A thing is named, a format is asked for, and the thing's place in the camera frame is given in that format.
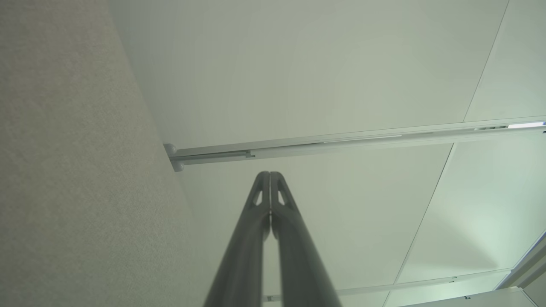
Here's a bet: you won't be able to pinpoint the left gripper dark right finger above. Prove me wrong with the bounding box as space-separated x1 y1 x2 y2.
270 171 342 307

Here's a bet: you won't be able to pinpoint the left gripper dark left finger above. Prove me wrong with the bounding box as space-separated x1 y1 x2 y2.
204 171 271 307

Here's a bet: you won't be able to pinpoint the grey metal partition post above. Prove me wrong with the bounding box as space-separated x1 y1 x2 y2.
262 269 512 303

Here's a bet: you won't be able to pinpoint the grey partition post round feet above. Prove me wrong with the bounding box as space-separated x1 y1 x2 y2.
163 116 546 173

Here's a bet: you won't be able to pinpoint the white overhead frame beam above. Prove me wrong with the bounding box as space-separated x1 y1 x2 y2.
495 232 546 290

